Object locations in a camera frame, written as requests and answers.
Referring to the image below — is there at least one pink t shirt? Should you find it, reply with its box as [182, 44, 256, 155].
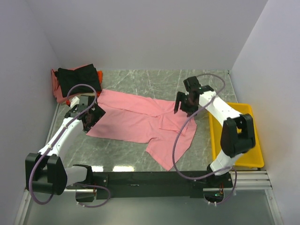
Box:
[87, 90, 197, 171]

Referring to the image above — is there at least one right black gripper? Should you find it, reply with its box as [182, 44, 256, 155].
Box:
[173, 91, 199, 118]

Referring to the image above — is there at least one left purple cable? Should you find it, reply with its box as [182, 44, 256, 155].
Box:
[28, 83, 112, 209]

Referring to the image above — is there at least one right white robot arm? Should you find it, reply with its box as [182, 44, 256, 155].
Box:
[174, 76, 256, 187]

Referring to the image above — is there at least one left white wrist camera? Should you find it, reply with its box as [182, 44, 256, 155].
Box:
[66, 96, 80, 108]

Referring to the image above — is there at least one cream folded t shirt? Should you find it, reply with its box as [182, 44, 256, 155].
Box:
[78, 92, 99, 97]

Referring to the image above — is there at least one orange folded t shirt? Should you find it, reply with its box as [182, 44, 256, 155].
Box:
[97, 71, 103, 97]

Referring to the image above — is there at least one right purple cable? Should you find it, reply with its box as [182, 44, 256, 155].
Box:
[172, 74, 238, 206]

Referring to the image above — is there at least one salmon folded t shirt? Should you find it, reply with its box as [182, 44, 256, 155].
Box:
[51, 67, 82, 104]

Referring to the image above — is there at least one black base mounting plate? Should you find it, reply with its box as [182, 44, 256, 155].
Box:
[87, 172, 233, 198]

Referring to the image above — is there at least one yellow plastic tray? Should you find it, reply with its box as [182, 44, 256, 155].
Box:
[208, 102, 264, 168]

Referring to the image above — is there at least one black folded t shirt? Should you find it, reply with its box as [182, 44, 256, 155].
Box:
[54, 64, 102, 98]

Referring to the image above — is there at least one aluminium frame rail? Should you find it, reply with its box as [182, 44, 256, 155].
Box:
[64, 171, 272, 193]

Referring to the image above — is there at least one purple cable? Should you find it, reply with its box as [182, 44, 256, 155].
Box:
[172, 74, 238, 206]
[28, 83, 112, 209]

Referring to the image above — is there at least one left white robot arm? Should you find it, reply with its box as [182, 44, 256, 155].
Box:
[25, 95, 105, 195]

